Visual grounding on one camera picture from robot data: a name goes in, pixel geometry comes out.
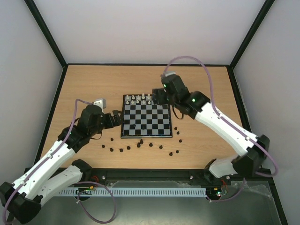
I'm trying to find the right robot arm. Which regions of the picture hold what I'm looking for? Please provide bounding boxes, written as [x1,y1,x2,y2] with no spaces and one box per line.
[152,73,270,184]

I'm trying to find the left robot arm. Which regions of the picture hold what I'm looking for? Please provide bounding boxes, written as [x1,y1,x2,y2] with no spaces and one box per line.
[0,102,122,225]

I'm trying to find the black white chessboard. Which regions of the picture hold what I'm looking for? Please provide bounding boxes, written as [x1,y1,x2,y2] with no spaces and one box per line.
[120,94,173,139]

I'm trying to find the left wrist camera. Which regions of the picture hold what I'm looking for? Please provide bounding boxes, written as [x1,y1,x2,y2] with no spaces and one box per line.
[93,98,106,110]

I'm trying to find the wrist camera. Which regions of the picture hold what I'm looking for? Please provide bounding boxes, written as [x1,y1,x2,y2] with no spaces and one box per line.
[161,72,176,80]
[93,98,106,110]

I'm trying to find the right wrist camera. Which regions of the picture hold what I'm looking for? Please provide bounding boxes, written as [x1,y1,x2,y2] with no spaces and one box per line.
[161,72,176,80]

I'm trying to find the black aluminium frame rail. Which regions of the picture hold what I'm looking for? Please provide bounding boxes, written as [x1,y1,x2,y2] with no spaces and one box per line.
[23,167,272,186]

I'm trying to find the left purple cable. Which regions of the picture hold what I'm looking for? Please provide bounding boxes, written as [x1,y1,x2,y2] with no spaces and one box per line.
[3,98,117,223]

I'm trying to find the purple cable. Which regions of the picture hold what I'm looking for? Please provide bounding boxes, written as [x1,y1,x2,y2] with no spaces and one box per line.
[3,98,117,223]
[163,55,279,203]

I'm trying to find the grey slotted cable duct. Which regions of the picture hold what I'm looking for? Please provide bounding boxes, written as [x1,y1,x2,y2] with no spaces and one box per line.
[58,187,207,198]

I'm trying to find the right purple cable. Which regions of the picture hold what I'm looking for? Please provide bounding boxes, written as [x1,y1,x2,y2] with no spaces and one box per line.
[163,55,279,203]

